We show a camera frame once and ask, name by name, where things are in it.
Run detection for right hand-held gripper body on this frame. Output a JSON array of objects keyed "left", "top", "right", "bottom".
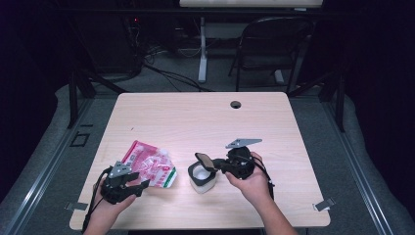
[{"left": 225, "top": 138, "right": 263, "bottom": 180}]

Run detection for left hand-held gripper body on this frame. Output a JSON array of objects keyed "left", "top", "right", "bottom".
[{"left": 100, "top": 161, "right": 138, "bottom": 205}]

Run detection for red and white plastic bag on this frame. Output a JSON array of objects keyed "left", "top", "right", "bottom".
[{"left": 120, "top": 140, "right": 178, "bottom": 189}]

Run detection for clear jar with black lid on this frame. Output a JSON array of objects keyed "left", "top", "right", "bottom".
[{"left": 187, "top": 152, "right": 219, "bottom": 195}]

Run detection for person's left hand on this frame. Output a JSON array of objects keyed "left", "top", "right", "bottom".
[{"left": 92, "top": 187, "right": 136, "bottom": 223}]

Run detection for person's right hand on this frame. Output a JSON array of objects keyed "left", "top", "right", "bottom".
[{"left": 224, "top": 151, "right": 273, "bottom": 205}]

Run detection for grey tape strip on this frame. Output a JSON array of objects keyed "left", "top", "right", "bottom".
[
  {"left": 65, "top": 202, "right": 88, "bottom": 212},
  {"left": 313, "top": 197, "right": 336, "bottom": 212}
]

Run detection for black metal stand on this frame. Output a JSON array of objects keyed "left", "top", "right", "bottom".
[
  {"left": 287, "top": 70, "right": 346, "bottom": 133},
  {"left": 67, "top": 70, "right": 128, "bottom": 130}
]

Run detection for white desk with white legs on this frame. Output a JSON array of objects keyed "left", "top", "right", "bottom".
[{"left": 179, "top": 0, "right": 324, "bottom": 85}]

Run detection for black folding chair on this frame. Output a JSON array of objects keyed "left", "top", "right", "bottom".
[{"left": 228, "top": 16, "right": 314, "bottom": 94}]

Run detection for dark equipment with red light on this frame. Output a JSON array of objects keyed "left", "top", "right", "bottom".
[{"left": 74, "top": 13, "right": 145, "bottom": 74}]

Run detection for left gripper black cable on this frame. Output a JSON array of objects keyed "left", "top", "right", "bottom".
[{"left": 81, "top": 166, "right": 113, "bottom": 233}]

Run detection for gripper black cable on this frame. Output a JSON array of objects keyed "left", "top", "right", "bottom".
[
  {"left": 81, "top": 166, "right": 113, "bottom": 233},
  {"left": 253, "top": 156, "right": 276, "bottom": 200}
]

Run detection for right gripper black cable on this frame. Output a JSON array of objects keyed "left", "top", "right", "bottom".
[{"left": 253, "top": 156, "right": 276, "bottom": 200}]

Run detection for aluminium floor rail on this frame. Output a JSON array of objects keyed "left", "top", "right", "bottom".
[
  {"left": 321, "top": 97, "right": 395, "bottom": 235},
  {"left": 3, "top": 97, "right": 94, "bottom": 235}
]

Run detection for black floor cables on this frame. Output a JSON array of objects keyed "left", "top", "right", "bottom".
[{"left": 143, "top": 45, "right": 213, "bottom": 92}]

